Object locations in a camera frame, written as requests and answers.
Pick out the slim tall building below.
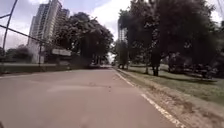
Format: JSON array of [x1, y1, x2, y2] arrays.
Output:
[[117, 19, 128, 43]]

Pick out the large broad tree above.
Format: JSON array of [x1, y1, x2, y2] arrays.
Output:
[[53, 12, 115, 70]]

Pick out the grey asphalt road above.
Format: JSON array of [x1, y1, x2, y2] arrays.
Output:
[[0, 67, 181, 128]]

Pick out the pale signboard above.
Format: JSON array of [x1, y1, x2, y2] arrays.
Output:
[[51, 48, 73, 57]]

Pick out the pale painted edge line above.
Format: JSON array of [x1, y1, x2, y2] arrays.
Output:
[[114, 70, 187, 128]]

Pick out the row of trees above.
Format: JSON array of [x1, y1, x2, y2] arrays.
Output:
[[111, 0, 224, 80]]

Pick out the green grass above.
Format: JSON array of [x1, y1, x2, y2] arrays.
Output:
[[124, 63, 224, 106]]

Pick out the tall pale building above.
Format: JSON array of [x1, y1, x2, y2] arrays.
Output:
[[26, 0, 71, 64]]

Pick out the brown dirt verge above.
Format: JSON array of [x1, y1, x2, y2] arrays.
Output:
[[114, 68, 224, 128]]

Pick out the dark bushes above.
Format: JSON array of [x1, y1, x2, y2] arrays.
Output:
[[0, 44, 33, 64]]

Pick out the thin bent pole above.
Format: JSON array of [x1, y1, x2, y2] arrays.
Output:
[[1, 0, 19, 51]]

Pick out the low dark wall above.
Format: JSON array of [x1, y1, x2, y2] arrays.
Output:
[[0, 62, 73, 75]]

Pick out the overhead wires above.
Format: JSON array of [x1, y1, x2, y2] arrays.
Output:
[[0, 13, 54, 46]]

